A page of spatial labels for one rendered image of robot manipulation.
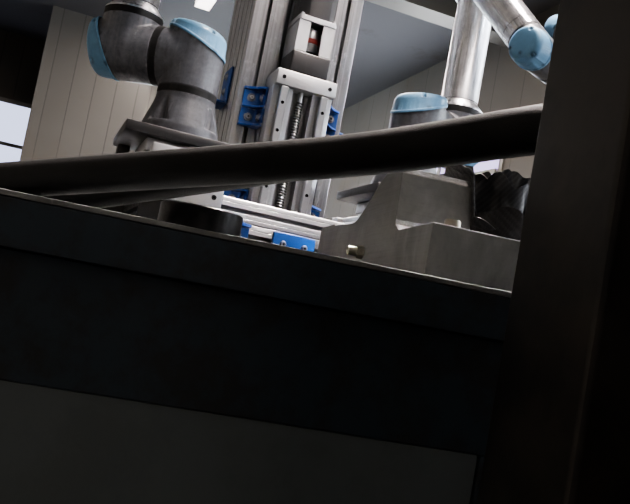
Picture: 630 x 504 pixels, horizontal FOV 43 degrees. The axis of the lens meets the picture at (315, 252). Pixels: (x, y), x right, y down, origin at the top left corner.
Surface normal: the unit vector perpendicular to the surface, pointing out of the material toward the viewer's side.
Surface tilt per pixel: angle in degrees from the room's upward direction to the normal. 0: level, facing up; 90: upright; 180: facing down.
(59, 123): 90
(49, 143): 90
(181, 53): 91
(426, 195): 84
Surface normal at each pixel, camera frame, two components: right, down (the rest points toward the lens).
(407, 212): 0.23, -0.16
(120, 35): -0.04, -0.11
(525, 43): -0.69, -0.18
